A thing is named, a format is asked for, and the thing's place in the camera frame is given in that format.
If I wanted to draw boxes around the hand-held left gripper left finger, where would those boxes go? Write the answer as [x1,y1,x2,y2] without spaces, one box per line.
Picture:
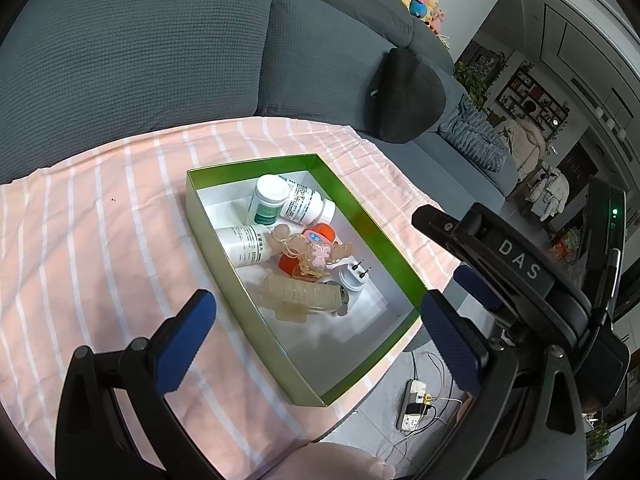
[54,289,217,480]

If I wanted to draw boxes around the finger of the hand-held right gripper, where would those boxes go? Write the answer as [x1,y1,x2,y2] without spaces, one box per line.
[452,265,505,311]
[411,204,466,261]

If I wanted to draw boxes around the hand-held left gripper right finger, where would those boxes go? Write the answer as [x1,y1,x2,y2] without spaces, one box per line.
[421,289,587,480]

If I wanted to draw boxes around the white plug-in device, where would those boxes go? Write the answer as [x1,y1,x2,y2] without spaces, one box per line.
[336,258,373,292]

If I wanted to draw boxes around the green cardboard box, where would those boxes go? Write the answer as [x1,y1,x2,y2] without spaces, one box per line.
[186,154,430,407]

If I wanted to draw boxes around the plain white bottle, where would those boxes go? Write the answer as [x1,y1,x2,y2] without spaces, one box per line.
[216,225,273,268]

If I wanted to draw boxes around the pink flower hair clip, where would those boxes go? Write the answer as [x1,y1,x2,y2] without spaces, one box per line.
[306,240,337,268]

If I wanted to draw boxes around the grey hair clip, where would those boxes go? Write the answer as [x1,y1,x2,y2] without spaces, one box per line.
[322,282,353,317]

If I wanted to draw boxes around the beige hair claw clip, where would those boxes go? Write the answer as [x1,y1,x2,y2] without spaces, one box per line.
[261,272,331,324]

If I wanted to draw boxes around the white bottle blue label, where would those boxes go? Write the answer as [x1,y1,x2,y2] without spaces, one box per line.
[277,176,337,226]

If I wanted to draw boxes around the white bottle green label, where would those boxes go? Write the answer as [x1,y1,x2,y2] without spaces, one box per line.
[248,174,291,227]

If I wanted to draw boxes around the colourful snack packets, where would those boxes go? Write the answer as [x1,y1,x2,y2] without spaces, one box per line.
[550,227,583,263]

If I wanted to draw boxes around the white power strip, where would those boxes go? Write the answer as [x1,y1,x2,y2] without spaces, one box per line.
[396,379,432,432]

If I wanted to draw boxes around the white coat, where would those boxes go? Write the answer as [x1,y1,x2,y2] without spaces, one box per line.
[527,165,571,221]

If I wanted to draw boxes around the blue knit pillow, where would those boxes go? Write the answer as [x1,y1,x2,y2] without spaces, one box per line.
[437,95,508,173]

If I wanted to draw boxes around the beige coat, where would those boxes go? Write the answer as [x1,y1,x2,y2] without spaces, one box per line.
[492,117,551,181]

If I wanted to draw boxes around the black cushion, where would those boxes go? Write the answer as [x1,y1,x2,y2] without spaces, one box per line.
[372,47,447,143]

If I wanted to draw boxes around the pink striped blanket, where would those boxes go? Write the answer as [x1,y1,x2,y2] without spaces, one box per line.
[0,116,463,480]

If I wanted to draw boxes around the green houseplant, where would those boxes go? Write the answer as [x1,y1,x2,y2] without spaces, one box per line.
[452,60,488,111]

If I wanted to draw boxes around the person's knee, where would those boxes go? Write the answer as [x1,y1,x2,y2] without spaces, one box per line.
[267,440,398,480]

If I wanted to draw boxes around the white panelled door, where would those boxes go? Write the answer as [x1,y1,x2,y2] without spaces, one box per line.
[542,0,640,126]

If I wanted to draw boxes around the grey sofa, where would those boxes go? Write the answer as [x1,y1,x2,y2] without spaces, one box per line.
[0,0,518,198]

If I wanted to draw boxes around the white cable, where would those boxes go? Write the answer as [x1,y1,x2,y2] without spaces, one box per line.
[380,350,471,456]

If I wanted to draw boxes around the dark wall shelf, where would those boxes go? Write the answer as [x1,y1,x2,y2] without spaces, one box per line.
[492,70,571,141]

